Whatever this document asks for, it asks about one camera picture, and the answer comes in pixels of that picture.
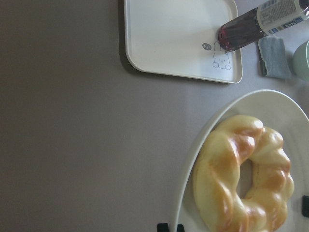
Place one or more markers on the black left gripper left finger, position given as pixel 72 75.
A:
pixel 162 227

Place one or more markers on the grey folded cloth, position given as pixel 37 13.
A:
pixel 273 60

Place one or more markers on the green bowl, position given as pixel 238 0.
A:
pixel 301 61

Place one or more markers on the glazed twisted donut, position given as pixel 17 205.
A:
pixel 241 178

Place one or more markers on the white round plate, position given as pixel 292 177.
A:
pixel 276 111

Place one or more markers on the white rectangular tray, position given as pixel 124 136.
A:
pixel 179 38

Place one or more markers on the dark red sauce bottle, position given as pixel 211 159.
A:
pixel 270 17

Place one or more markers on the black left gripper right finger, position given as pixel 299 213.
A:
pixel 180 228

